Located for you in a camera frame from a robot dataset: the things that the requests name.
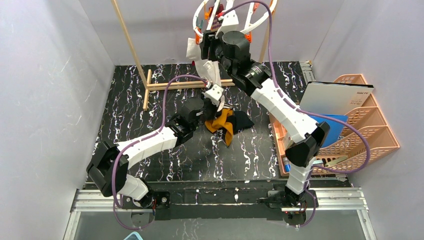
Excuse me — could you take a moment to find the light blue object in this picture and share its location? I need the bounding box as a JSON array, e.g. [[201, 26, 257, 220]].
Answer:
[[124, 231, 143, 240]]

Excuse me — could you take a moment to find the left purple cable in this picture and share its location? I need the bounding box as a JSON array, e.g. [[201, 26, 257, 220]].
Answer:
[[111, 74, 210, 231]]

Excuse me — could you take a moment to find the purple cable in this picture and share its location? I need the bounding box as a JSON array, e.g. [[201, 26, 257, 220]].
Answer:
[[221, 0, 371, 229], [111, 74, 210, 231]]

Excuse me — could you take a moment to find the maroon beige purple striped sock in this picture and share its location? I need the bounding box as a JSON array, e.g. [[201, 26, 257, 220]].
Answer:
[[210, 4, 224, 32]]

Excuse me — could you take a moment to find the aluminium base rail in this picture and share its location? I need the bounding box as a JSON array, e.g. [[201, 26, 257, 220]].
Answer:
[[64, 187, 377, 240]]

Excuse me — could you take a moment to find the wooden hanger stand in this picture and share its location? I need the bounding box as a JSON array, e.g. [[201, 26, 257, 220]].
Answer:
[[110, 0, 279, 112]]

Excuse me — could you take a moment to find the blue capped bottle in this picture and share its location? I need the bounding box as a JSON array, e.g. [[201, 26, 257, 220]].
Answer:
[[282, 157, 291, 173]]

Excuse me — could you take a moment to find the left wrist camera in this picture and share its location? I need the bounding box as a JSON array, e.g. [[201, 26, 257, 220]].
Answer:
[[204, 84, 224, 107]]

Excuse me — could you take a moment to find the blue folder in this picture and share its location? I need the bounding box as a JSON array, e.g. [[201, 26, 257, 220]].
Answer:
[[310, 114, 348, 148]]

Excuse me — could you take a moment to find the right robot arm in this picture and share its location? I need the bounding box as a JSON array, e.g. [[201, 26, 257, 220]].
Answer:
[[199, 30, 330, 206]]

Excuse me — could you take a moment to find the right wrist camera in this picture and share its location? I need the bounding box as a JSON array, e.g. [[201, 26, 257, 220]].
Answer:
[[216, 10, 239, 34]]

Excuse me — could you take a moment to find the white sock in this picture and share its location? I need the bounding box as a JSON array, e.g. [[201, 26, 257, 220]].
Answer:
[[186, 38, 222, 86]]

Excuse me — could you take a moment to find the white book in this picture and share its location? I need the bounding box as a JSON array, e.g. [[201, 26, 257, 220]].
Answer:
[[299, 81, 374, 115]]

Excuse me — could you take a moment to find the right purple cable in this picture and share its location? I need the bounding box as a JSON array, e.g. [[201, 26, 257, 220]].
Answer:
[[221, 0, 371, 229]]

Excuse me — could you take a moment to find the white round clip hanger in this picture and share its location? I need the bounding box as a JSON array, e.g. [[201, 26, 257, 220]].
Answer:
[[192, 0, 278, 44]]

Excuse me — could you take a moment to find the peach plastic file rack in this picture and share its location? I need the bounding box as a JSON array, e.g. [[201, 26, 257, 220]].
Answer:
[[311, 73, 401, 177]]

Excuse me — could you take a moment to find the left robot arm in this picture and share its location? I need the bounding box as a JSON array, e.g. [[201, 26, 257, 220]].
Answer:
[[86, 94, 224, 201]]

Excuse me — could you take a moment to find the mustard yellow striped sock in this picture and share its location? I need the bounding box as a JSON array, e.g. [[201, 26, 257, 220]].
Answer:
[[204, 108, 234, 147]]

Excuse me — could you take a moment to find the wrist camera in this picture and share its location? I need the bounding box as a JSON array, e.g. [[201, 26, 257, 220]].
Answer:
[[216, 10, 239, 34], [204, 84, 224, 107]]

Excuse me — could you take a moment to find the peach desk organizer tray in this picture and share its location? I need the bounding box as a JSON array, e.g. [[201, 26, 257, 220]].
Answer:
[[269, 113, 289, 177]]

